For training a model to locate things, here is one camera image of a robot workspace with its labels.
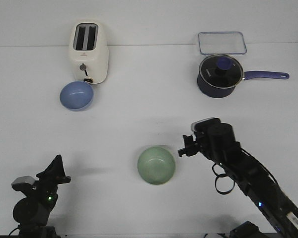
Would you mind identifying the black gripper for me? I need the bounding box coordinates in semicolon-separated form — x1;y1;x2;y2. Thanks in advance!
35;155;71;201
178;129;211;158

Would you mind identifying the green bowl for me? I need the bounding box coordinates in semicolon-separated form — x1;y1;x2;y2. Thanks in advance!
137;146;176;185

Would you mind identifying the blue bowl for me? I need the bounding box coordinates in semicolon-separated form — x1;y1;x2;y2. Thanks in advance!
60;81;94;111

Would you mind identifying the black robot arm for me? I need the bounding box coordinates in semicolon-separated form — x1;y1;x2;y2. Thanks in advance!
11;155;71;238
178;118;298;238

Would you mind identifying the dark blue saucepan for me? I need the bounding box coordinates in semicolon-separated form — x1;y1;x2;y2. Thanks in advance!
197;71;290;98

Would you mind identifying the glass pot lid blue knob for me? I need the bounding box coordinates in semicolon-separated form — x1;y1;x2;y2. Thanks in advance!
199;54;244;80

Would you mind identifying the clear rectangular container lid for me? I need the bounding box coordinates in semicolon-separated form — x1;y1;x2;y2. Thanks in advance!
198;31;247;56

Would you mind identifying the white two-slot toaster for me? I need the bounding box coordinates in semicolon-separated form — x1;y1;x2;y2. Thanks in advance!
69;20;109;85

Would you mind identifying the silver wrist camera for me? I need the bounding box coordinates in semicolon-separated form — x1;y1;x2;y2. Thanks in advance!
191;118;221;132
11;176;36;191

